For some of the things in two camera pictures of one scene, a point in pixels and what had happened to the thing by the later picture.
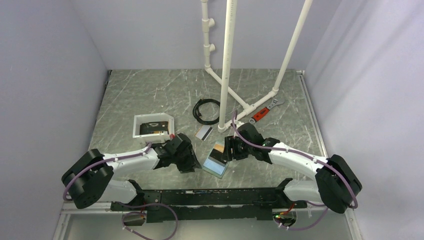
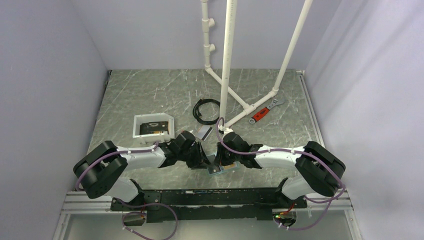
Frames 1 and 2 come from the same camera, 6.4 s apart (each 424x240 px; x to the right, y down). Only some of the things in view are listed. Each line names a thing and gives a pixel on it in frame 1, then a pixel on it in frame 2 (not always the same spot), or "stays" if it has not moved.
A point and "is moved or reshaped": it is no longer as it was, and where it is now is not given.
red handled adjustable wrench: x=263 y=113 stays
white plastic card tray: x=153 y=128 stays
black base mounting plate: x=242 y=203 stays
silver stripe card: x=204 y=132 stays
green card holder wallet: x=214 y=163 is moved or reshaped
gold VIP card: x=219 y=146 is moved or reshaped
